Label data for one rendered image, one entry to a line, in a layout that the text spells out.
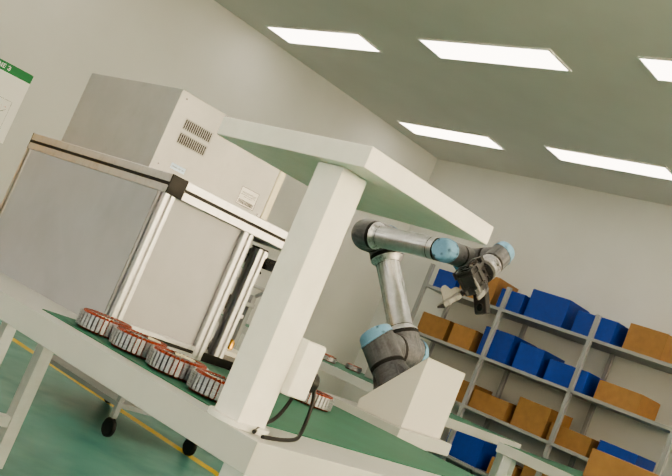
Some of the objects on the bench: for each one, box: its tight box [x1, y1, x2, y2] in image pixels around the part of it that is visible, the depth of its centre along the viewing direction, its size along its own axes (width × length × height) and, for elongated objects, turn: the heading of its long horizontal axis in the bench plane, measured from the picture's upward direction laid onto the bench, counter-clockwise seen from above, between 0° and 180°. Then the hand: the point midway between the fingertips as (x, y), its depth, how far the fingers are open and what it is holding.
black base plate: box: [200, 338, 235, 371], centre depth 263 cm, size 47×64×2 cm
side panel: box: [104, 191, 253, 361], centre depth 214 cm, size 28×3×32 cm, turn 30°
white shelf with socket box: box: [207, 117, 493, 442], centre depth 161 cm, size 35×37×46 cm
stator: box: [294, 390, 335, 412], centre depth 226 cm, size 11×11×4 cm
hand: (457, 305), depth 281 cm, fingers open, 14 cm apart
